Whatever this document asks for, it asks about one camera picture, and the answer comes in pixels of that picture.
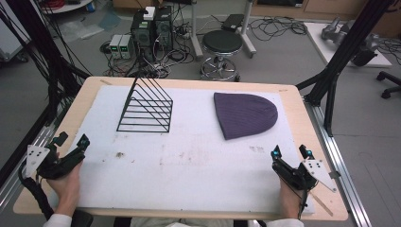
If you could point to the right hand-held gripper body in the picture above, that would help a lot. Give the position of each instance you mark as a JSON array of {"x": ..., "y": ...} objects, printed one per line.
[{"x": 302, "y": 176}]

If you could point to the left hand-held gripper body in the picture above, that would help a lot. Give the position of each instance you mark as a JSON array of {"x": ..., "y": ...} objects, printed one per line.
[{"x": 55, "y": 165}]

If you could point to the person's left hand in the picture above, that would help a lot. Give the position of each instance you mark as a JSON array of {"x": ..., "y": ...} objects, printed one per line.
[{"x": 66, "y": 189}]

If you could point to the person's right hand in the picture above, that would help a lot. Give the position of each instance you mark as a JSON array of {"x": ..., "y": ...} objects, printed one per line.
[{"x": 289, "y": 201}]

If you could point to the wooden table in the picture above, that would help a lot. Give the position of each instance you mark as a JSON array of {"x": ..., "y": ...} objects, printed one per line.
[{"x": 302, "y": 104}]

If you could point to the purple knit beanie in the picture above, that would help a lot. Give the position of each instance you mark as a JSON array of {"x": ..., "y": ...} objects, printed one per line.
[{"x": 244, "y": 115}]

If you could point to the white foam mat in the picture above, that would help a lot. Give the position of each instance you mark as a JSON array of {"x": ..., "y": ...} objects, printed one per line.
[{"x": 189, "y": 164}]

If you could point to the grey power supply box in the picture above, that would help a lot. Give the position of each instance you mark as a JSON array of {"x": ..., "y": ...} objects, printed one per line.
[
  {"x": 126, "y": 47},
  {"x": 115, "y": 46}
]

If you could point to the black chair base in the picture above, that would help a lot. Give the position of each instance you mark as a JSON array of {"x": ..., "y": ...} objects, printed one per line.
[{"x": 389, "y": 83}]

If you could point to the white floor board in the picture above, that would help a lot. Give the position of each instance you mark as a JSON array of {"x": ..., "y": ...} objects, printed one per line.
[{"x": 318, "y": 44}]

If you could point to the clear plastic sheet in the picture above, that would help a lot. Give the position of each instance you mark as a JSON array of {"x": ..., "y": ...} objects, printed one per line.
[{"x": 80, "y": 31}]

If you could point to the black computer tower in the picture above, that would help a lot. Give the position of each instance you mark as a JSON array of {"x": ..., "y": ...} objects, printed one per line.
[
  {"x": 164, "y": 30},
  {"x": 142, "y": 34}
]

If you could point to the black round stool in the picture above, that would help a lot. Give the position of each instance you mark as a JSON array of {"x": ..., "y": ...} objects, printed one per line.
[{"x": 222, "y": 42}]

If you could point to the white stand leg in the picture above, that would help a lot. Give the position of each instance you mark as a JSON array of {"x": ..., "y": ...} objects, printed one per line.
[
  {"x": 195, "y": 31},
  {"x": 248, "y": 31}
]

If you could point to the white round table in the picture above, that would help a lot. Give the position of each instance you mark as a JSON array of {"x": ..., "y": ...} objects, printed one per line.
[{"x": 67, "y": 7}]

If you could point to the flat black box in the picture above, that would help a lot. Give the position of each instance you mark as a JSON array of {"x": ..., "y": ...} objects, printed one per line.
[{"x": 233, "y": 22}]

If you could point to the white small box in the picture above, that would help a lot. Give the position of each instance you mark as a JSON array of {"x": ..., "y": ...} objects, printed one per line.
[{"x": 149, "y": 13}]

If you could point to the aluminium rail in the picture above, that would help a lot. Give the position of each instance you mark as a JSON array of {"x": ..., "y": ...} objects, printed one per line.
[
  {"x": 340, "y": 164},
  {"x": 19, "y": 170}
]

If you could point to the black metal frame post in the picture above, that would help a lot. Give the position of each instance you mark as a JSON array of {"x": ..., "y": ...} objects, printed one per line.
[
  {"x": 41, "y": 47},
  {"x": 346, "y": 47}
]

